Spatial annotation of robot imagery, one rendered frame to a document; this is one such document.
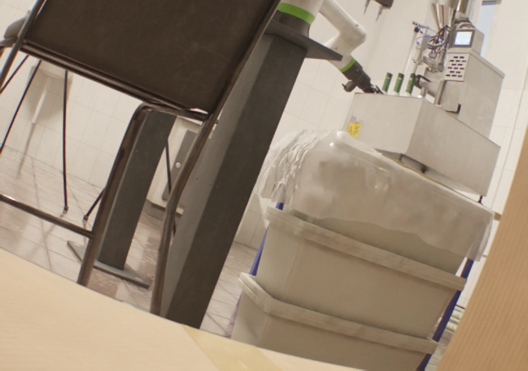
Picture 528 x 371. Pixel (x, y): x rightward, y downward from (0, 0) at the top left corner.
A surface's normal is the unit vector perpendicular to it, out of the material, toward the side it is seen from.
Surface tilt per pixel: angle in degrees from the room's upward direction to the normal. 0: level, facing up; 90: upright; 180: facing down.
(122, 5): 103
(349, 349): 96
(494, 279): 90
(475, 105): 90
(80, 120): 90
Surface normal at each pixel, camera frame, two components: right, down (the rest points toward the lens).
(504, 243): -0.88, -0.35
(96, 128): 0.36, 0.11
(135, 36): 0.41, 0.38
